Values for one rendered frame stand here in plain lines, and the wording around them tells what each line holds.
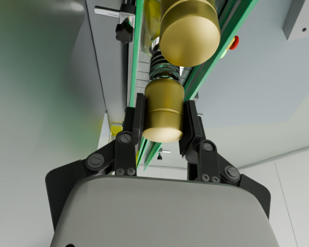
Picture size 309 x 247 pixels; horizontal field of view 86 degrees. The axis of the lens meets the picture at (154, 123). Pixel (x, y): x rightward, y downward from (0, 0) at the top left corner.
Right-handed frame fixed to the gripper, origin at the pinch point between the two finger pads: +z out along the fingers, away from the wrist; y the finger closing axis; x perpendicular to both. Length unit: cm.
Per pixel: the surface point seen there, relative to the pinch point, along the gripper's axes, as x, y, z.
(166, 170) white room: -527, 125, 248
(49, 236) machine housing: -29.0, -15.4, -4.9
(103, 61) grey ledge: -16.2, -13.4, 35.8
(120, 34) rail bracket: -0.8, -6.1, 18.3
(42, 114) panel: -4.3, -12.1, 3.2
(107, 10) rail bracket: 0.6, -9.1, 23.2
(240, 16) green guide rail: 3.5, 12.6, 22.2
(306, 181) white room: -268, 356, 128
